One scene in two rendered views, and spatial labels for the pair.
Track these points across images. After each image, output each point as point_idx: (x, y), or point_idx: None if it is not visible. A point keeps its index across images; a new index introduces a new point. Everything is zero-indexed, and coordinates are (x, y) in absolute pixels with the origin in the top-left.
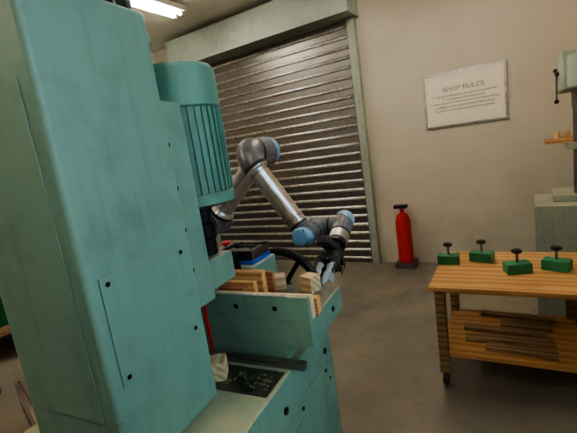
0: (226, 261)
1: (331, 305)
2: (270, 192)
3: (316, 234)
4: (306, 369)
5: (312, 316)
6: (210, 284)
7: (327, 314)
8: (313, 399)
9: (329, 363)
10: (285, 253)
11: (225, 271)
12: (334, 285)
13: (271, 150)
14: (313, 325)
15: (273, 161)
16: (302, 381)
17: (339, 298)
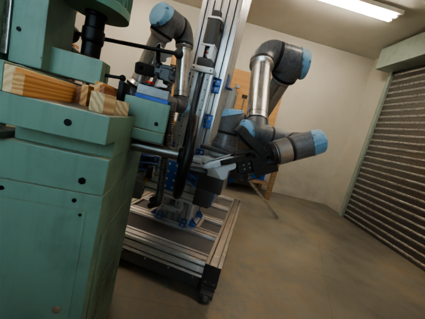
0: (90, 64)
1: (64, 115)
2: (250, 83)
3: (260, 136)
4: (28, 162)
5: (0, 86)
6: (37, 54)
7: (47, 116)
8: (30, 200)
9: (88, 202)
10: (190, 118)
11: (85, 71)
12: (110, 116)
13: (293, 56)
14: (0, 97)
15: (297, 73)
16: (12, 165)
17: (98, 128)
